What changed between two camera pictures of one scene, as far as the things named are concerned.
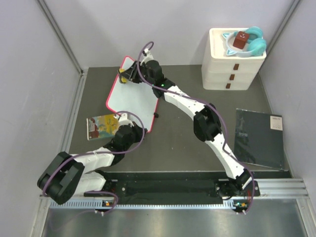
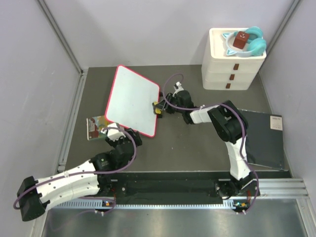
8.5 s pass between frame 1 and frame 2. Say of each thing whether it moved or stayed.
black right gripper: moved
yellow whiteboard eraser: moved
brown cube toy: stayed
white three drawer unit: stayed
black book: stayed
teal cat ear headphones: stayed
